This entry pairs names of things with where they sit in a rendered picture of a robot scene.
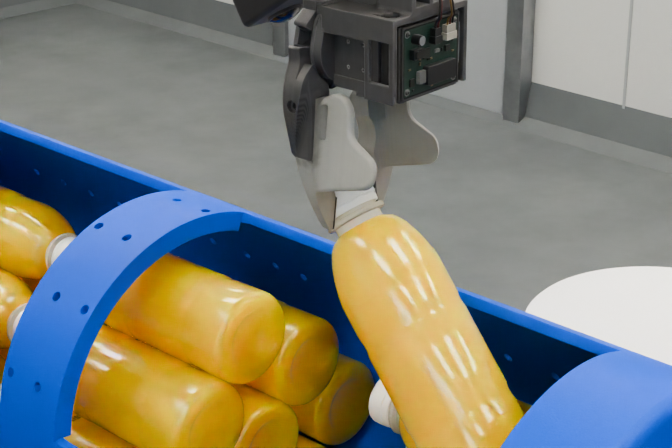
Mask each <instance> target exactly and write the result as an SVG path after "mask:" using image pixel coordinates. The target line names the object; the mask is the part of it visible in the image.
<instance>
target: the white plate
mask: <svg viewBox="0 0 672 448"><path fill-rule="evenodd" d="M526 312H527V313H530V314H532V315H535V316H538V317H540V318H543V319H546V320H549V321H551V322H554V323H557V324H559V325H562V326H565V327H568V328H570V329H573V330H576V331H579V332H581V333H584V334H587V335H590V336H592V337H595V338H598V339H600V340H603V341H606V342H609V343H611V344H614V345H617V346H619V347H622V348H625V349H628V350H630V351H633V352H636V353H639V354H641V355H644V356H647V357H650V358H652V359H655V360H658V361H660V362H663V363H666V364H669V365H671V366H672V268H671V267H651V266H640V267H619V268H610V269H602V270H596V271H591V272H587V273H583V274H579V275H575V276H572V277H569V278H567V279H564V280H562V281H559V282H557V283H555V284H553V285H551V286H550V287H548V288H547V289H545V290H544V291H542V292H541V293H540V294H538V295H537V296H536V297H535V298H534V299H533V300H532V301H531V302H530V304H529V305H528V307H527V309H526Z"/></svg>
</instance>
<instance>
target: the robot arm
mask: <svg viewBox="0 0 672 448"><path fill-rule="evenodd" d="M233 3H234V5H235V7H236V10H237V12H238V14H239V17H240V19H241V21H242V23H243V25H244V26H246V27H252V26H256V25H259V24H263V23H266V22H268V23H284V22H287V21H289V20H291V19H293V18H294V17H296V16H297V15H298V13H299V12H300V11H301V12H300V13H299V15H298V16H297V18H296V19H295V21H294V25H296V29H295V35H294V42H293V45H289V47H288V53H289V59H288V66H287V70H286V74H285V79H284V85H283V113H284V118H285V123H286V128H287V133H288V138H289V143H290V148H291V153H292V154H293V155H294V156H295V157H296V162H297V167H298V171H299V175H300V178H301V181H302V184H303V186H304V189H305V191H306V194H307V196H308V199H309V201H310V204H311V206H312V208H313V210H314V212H315V214H316V216H317V218H318V220H319V222H320V224H321V225H322V227H324V228H326V229H329V230H332V229H334V226H335V215H336V204H337V197H336V195H335V191H365V190H369V189H370V188H372V187H374V189H375V192H376V195H377V197H378V199H377V200H376V202H377V201H380V200H382V201H384V199H385V196H386V193H387V190H388V187H389V183H390V179H391V175H392V170H393V166H403V165H423V164H431V163H433V162H435V161H436V159H437V158H438V155H439V145H438V141H437V139H436V137H435V136H434V135H433V134H432V133H431V132H430V131H429V130H427V129H426V128H425V127H424V126H422V125H421V124H420V123H419V122H417V121H416V120H415V118H414V117H413V115H412V113H411V110H410V103H409V100H412V99H415V98H418V97H420V96H423V95H426V94H429V93H431V92H434V91H437V90H440V89H442V88H445V87H448V86H451V85H453V84H456V82H458V80H460V81H465V80H466V52H467V8H468V0H233ZM459 22H460V30H459ZM458 49H459V61H458ZM336 86H337V87H341V88H345V89H349V90H353V91H352V92H351V95H350V99H349V98H348V97H347V96H346V95H344V94H341V93H337V94H332V95H330V96H329V89H333V88H335V87H336ZM355 118H356V121H357V124H358V140H356V138H355V134H354V122H355Z"/></svg>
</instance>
